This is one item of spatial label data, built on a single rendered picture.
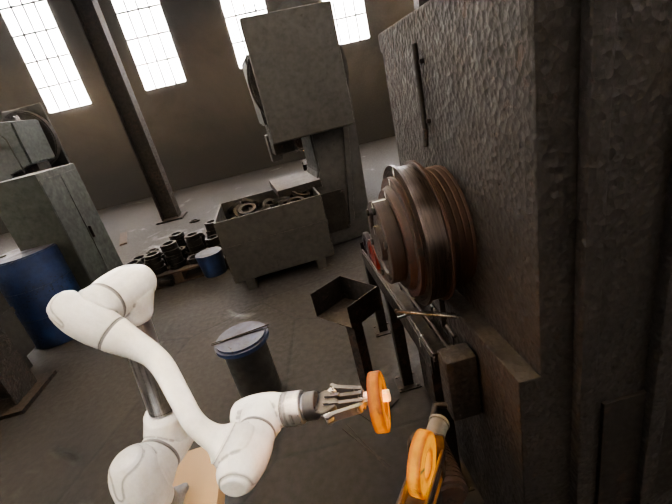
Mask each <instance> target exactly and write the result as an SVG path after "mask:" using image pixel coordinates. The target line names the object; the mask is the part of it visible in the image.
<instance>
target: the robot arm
mask: <svg viewBox="0 0 672 504"><path fill-rule="evenodd" d="M156 286H157V278H156V275H155V274H154V272H153V271H152V270H151V269H150V268H149V267H147V266H145V265H142V264H130V265H122V266H120V267H117V268H115V269H113V270H111V271H109V272H108V273H106V274H104V275H103V276H101V277H99V278H98V279H97V280H95V281H94V282H93V283H92V284H91V285H90V286H88V287H86V288H84V289H82V290H80V291H79V292H77V291H74V290H68V291H62V292H60V293H58V294H56V295H55V296H54V297H53V298H52V299H51V300H50V302H49V303H48V305H47V308H46V312H47V314H48V316H49V319H50V320H51V321H52V322H53V323H54V324H55V326H56V327H58V328H59V329H60V330H61V331H62V332H64V333H65V334H67V335H68V336H70V337H71V338H73V339H75V340H77V341H79V342H81V343H83V344H85V345H87V346H90V347H93V348H96V349H98V350H101V351H103V352H107V353H111V354H114V355H118V356H121V357H124V358H128V359H129V362H130V365H131V368H132V370H133V373H134V376H135V379H136V381H137V384H138V387H139V389H140V392H141V395H142V398H143V400H144V403H145V406H146V409H147V411H146V412H145V414H144V417H143V438H144V439H143V441H142V442H141V443H137V444H133V445H130V446H128V447H127V448H125V449H124V450H122V451H121V452H120V453H119V454H118V455H117V456H116V457H115V458H114V460H113V461H112V463H111V465H110V467H109V471H108V486H109V490H110V494H111V496H112V499H113V501H114V502H115V504H183V503H184V499H185V496H186V493H187V491H188V490H189V485H188V483H186V482H185V483H182V484H180V485H178V486H175V487H173V485H172V484H173V482H174V478H175V474H176V471H177V467H178V465H179V464H180V462H181V461H182V459H183V458H184V457H185V455H186V453H187V452H188V450H189V448H190V447H191V445H192V443H193V441H195V442H196V443H197V444H199V445H200V446H201V447H202V448H204V449H205V450H206V451H207V452H208V454H209V456H210V460H211V464H213V465H214V466H215V468H216V480H217V484H218V487H219V489H220V490H221V491H222V492H223V493H224V494H226V495H228V496H231V497H239V496H242V495H245V494H247V493H249V492H250V491H251V490H252V489H253V488H254V487H255V485H256V484H257V482H258V481H259V479H260V478H261V476H262V475H263V473H264V471H265V469H266V467H267V465H268V462H269V460H270V457H271V453H272V450H273V444H274V440H275V438H276V436H277V434H278V433H279V432H280V431H281V428H283V427H290V426H295V425H303V424H305V423H306V421H312V420H318V419H320V418H325V419H326V422H327V424H328V425H331V424H333V423H334V422H336V421H338V420H341V419H344V418H348V417H351V416H354V415H357V414H360V413H362V412H363V408H364V410H365V409H366V406H368V399H367V391H364V390H363V388H362V386H355V385H337V384H334V383H331V384H330V388H329V389H328V390H325V391H323V392H317V391H308V392H303V391H302V390H297V391H290V392H281V393H280V392H262V393H257V394H253V395H249V396H246V397H244V398H242V399H240V400H238V401H237V402H235V403H234V405H233V406H232V408H231V412H230V423H228V424H218V423H215V422H213V421H211V420H210V419H208V418H207V417H206V416H205V415H204V414H203V413H202V411H201V410H200V408H199V407H198V405H197V403H196V401H195V399H194V397H193V395H192V393H191V391H190V389H189V387H188V385H187V384H186V382H185V380H184V378H183V376H182V374H181V372H180V370H179V368H178V366H177V365H176V363H175V361H174V360H173V358H172V357H171V356H170V355H169V353H168V352H167V351H166V350H165V349H164V348H163V347H162V346H160V345H159V342H158V339H157V335H156V332H155V329H154V326H153V323H152V320H151V317H152V314H153V311H154V292H155V290H156ZM357 408H358V409H357Z"/></svg>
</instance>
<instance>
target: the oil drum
mask: <svg viewBox="0 0 672 504"><path fill-rule="evenodd" d="M68 290H74V291H77V292H79V291H80V290H81V288H80V286H79V284H78V283H77V281H76V279H75V277H74V275H73V273H72V270H70V268H69V266H68V264H67V263H66V261H65V259H64V257H63V255H62V253H61V252H60V250H59V248H58V246H57V244H55V243H52V244H48V245H44V246H40V247H36V248H32V249H28V250H24V251H20V249H19V248H18V249H15V250H12V251H10V252H7V253H5V254H2V255H0V291H1V293H2V294H3V296H4V298H5V299H6V301H7V302H8V304H9V305H10V307H12V306H13V308H14V309H15V312H14V313H15V315H16V316H17V318H18V319H19V321H20V323H21V324H22V326H23V327H24V329H25V330H26V332H27V333H28V335H29V337H30V338H31V340H32V341H33V343H34V344H35V348H38V349H47V348H52V347H55V346H59V345H61V344H64V343H66V342H69V341H71V340H73V338H71V337H70V336H68V335H67V334H65V333H64V332H62V331H61V330H60V329H59V328H58V327H56V326H55V324H54V323H53V322H52V321H51V320H50V319H49V316H48V314H47V312H46V308H47V305H48V303H49V302H50V300H51V299H52V298H53V297H54V296H55V295H56V294H58V293H60V292H62V291H68Z"/></svg>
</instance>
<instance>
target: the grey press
mask: <svg viewBox="0 0 672 504"><path fill-rule="evenodd" d="M239 23H240V27H241V30H242V34H243V38H244V41H245V45H246V48H247V52H248V55H246V56H245V58H244V61H243V63H242V65H241V66H242V69H243V72H244V75H245V79H246V82H247V85H248V88H249V91H250V94H251V98H252V101H253V104H254V107H255V110H256V114H257V117H258V120H259V123H260V124H262V126H265V128H266V131H267V135H264V137H265V140H266V144H267V147H268V151H269V155H270V158H271V161H272V162H277V161H281V160H283V157H282V154H285V153H288V152H292V151H295V150H296V149H295V145H294V142H293V140H294V139H298V138H301V140H302V144H303V148H304V152H305V156H306V160H307V170H306V171H302V172H298V173H295V174H291V175H288V176H284V177H280V178H277V179H273V180H270V181H269V183H270V186H271V188H272V189H273V190H274V192H275V193H276V195H277V196H278V198H279V197H283V196H290V198H292V197H295V196H293V195H292V191H295V192H297V193H300V194H304V193H302V192H305V191H309V192H310V196H309V197H312V196H314V195H313V191H312V189H313V188H312V187H315V189H316V190H317V191H318V192H319V193H320V194H321V198H322V202H323V206H324V210H325V215H326V219H327V220H328V224H329V225H328V227H329V231H330V235H331V239H332V243H333V245H335V244H338V243H341V242H345V241H348V240H351V239H354V238H357V237H360V236H362V233H363V232H366V231H367V232H368V233H369V234H370V228H369V222H368V216H367V215H366V209H367V206H368V201H367V195H366V188H365V182H364V175H363V169H362V162H361V156H360V149H359V143H358V136H357V130H356V123H355V117H354V110H353V104H352V97H351V92H350V90H349V88H348V82H349V70H348V64H347V60H346V56H345V54H344V51H343V49H342V47H341V45H340V43H339V40H338V34H337V29H336V24H335V19H334V14H333V9H332V3H331V1H329V0H328V1H323V2H318V3H313V4H308V5H303V4H302V3H301V2H299V1H297V0H285V1H283V2H282V3H281V4H280V5H279V7H278V9H277V11H273V12H268V13H263V14H258V15H253V16H248V17H243V18H240V19H239Z"/></svg>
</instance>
